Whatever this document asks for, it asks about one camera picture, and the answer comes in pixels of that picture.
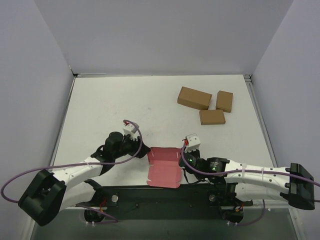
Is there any aluminium frame rail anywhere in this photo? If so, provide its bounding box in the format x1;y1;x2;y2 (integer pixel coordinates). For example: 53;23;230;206
29;186;300;213

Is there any small brown box right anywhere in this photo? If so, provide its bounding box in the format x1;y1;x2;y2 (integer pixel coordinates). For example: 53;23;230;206
215;90;233;113

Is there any brown cardboard box front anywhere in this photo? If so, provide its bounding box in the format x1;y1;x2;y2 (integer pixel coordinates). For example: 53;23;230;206
199;109;226;125

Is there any pink cardboard box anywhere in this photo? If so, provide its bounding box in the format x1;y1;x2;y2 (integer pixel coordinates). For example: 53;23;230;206
146;147;182;189

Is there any large brown cardboard box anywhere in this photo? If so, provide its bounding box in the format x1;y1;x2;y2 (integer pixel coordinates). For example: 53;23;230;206
177;86;212;110

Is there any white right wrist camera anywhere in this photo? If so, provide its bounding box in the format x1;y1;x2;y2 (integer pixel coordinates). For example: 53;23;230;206
184;133;201;153

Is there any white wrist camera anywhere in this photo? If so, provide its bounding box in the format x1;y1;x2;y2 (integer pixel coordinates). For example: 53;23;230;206
123;121;139;139
184;133;201;153

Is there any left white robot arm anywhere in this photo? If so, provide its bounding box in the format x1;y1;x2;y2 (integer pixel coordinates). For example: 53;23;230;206
18;131;151;226

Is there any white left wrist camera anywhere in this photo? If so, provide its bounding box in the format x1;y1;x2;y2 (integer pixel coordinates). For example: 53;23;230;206
123;121;139;139

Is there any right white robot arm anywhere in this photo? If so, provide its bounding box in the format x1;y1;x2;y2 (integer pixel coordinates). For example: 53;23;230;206
179;146;316;211

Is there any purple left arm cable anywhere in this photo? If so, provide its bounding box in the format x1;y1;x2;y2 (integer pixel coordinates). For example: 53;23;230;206
0;119;145;204

